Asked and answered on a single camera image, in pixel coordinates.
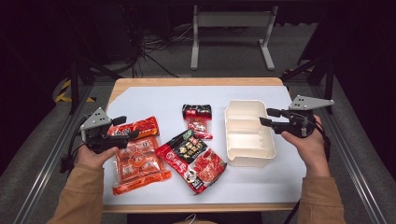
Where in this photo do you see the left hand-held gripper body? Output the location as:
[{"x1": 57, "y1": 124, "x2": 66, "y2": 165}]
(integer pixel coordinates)
[{"x1": 79, "y1": 106, "x2": 132, "y2": 154}]

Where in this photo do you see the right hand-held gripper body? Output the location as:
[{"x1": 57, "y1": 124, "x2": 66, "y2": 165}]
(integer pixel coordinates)
[{"x1": 274, "y1": 94, "x2": 335, "y2": 139}]

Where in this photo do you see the white plastic divided container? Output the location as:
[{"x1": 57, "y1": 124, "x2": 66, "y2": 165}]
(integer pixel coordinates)
[{"x1": 223, "y1": 99, "x2": 277, "y2": 168}]

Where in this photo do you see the large orange snack packet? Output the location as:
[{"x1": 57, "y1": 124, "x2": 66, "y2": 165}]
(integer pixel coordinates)
[{"x1": 106, "y1": 116, "x2": 173, "y2": 196}]

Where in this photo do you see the large red black snack packet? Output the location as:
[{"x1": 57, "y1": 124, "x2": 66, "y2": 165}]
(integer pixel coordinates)
[{"x1": 154, "y1": 129, "x2": 228, "y2": 196}]

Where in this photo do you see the person's left hand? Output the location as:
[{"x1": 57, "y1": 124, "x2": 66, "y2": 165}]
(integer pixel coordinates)
[{"x1": 76, "y1": 144, "x2": 120, "y2": 171}]

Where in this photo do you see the person's right hand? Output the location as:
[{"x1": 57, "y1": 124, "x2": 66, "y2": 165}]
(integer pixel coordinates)
[{"x1": 280, "y1": 115, "x2": 332, "y2": 178}]

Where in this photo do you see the yellow black hazard tape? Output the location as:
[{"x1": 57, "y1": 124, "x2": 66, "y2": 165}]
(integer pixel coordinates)
[{"x1": 54, "y1": 78, "x2": 96, "y2": 104}]

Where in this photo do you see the white table mat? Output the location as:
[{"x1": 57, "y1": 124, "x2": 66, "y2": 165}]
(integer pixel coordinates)
[{"x1": 102, "y1": 85, "x2": 308, "y2": 206}]

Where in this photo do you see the small red black snack packet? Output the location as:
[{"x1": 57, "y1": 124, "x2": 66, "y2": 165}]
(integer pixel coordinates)
[{"x1": 181, "y1": 104, "x2": 215, "y2": 141}]

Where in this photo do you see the grey metal stand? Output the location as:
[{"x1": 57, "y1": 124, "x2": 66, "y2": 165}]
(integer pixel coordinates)
[{"x1": 190, "y1": 4, "x2": 279, "y2": 71}]

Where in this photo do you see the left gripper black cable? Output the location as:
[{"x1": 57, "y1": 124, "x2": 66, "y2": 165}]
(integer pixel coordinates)
[{"x1": 59, "y1": 116, "x2": 92, "y2": 175}]

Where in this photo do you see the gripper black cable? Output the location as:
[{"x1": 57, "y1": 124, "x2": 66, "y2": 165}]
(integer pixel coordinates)
[
  {"x1": 59, "y1": 116, "x2": 92, "y2": 175},
  {"x1": 282, "y1": 119, "x2": 332, "y2": 224}
]

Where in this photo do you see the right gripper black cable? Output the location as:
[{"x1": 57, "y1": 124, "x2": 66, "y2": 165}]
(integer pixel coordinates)
[{"x1": 282, "y1": 119, "x2": 332, "y2": 224}]

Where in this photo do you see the aluminium rail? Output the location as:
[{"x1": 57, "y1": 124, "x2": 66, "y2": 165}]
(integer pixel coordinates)
[
  {"x1": 311, "y1": 83, "x2": 388, "y2": 224},
  {"x1": 12, "y1": 83, "x2": 95, "y2": 224}
]

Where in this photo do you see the bundle of black floor cables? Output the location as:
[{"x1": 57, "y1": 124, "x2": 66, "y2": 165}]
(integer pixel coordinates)
[{"x1": 122, "y1": 6, "x2": 194, "y2": 78}]

